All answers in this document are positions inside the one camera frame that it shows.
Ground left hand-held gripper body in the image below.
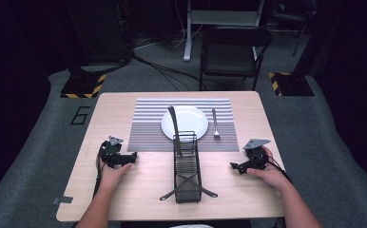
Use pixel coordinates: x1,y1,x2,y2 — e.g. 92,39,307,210
99,135,129,169

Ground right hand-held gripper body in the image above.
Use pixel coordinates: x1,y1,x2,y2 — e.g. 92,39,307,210
242,138,271,172

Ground black wire cutlery rack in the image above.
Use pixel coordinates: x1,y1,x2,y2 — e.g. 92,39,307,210
159,130,220,204

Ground person's left hand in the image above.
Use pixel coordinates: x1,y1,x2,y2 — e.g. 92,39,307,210
96,157,134,193

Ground person's right hand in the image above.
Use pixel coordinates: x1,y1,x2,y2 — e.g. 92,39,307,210
246,145,292,192

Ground grey striped placemat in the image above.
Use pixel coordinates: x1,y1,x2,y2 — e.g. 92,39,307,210
126,98,241,153

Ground metal fork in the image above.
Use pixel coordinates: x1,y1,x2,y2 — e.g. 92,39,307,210
211,108,222,142

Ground black tape floor marking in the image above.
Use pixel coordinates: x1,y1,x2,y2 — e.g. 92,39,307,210
69,105,91,126

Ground white round plate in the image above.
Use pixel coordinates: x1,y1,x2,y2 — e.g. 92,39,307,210
161,104,210,143

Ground grey tape strip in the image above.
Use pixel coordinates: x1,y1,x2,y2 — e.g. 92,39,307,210
51,196,74,205

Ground black stand base striped tape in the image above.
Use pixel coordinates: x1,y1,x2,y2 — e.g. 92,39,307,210
60,73,107,100
268,71,316,97

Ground black folding chair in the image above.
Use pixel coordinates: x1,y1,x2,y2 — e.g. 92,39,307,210
198,26,274,92

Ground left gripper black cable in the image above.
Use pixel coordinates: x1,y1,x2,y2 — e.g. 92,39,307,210
92,142,108,198

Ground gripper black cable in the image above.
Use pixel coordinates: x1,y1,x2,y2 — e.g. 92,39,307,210
92,142,108,198
258,152,296,185

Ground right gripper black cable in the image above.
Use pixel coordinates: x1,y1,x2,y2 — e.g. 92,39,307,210
258,152,296,185

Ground black floor cables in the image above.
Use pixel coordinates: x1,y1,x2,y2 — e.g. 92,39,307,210
131,34,227,92

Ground white desk frame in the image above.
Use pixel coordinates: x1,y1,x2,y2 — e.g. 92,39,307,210
183,0,267,63

